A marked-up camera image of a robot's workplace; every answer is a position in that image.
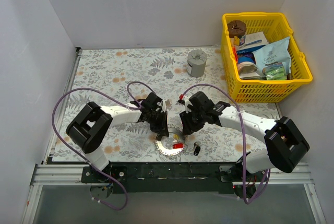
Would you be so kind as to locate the black car key fob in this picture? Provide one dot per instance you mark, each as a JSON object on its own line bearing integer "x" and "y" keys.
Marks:
{"x": 197, "y": 149}

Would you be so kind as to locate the light blue snack bag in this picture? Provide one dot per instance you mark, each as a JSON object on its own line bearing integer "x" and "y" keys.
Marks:
{"x": 276, "y": 52}

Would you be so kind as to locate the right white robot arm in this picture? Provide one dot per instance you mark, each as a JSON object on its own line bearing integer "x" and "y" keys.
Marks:
{"x": 285, "y": 144}

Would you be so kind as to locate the grey tape roll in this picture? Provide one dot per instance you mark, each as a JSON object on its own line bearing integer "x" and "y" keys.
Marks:
{"x": 196, "y": 63}

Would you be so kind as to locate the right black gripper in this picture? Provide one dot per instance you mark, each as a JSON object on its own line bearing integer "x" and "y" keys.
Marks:
{"x": 189, "y": 122}

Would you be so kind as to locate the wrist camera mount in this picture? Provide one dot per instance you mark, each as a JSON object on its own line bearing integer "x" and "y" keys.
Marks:
{"x": 166, "y": 105}
{"x": 185, "y": 102}

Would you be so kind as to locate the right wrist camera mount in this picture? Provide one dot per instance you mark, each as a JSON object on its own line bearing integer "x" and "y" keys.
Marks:
{"x": 185, "y": 102}

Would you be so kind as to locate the white box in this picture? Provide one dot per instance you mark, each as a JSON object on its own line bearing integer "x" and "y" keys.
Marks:
{"x": 255, "y": 41}

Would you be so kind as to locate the floral table mat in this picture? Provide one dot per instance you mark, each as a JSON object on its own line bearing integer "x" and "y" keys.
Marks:
{"x": 108, "y": 76}

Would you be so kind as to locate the yellow plastic basket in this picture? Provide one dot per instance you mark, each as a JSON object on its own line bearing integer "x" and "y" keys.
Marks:
{"x": 246, "y": 84}

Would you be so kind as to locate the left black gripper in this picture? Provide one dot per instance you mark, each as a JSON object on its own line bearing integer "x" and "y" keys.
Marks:
{"x": 160, "y": 124}

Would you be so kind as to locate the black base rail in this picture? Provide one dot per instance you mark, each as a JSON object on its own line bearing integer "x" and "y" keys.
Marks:
{"x": 141, "y": 177}

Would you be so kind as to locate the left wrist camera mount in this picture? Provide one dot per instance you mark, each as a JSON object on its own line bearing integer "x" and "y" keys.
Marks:
{"x": 166, "y": 105}

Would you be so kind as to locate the green packet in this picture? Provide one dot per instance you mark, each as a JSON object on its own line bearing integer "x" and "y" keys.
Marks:
{"x": 275, "y": 71}

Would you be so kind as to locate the red key tag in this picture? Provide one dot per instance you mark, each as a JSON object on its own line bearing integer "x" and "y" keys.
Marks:
{"x": 178, "y": 145}

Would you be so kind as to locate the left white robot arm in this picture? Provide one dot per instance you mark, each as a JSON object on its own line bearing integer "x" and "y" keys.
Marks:
{"x": 89, "y": 127}

